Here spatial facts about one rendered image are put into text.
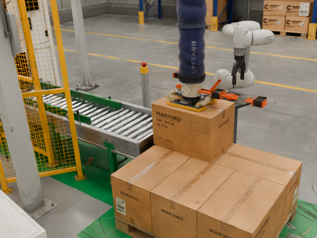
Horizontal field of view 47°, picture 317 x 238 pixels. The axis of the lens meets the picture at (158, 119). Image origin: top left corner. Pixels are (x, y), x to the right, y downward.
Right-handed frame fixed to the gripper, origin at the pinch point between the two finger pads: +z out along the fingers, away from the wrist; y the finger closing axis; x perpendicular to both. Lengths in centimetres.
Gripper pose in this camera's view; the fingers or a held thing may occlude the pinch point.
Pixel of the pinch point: (238, 80)
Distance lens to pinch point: 287.8
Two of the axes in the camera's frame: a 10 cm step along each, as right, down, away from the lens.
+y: -6.1, 3.6, -7.1
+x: 7.9, 2.2, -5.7
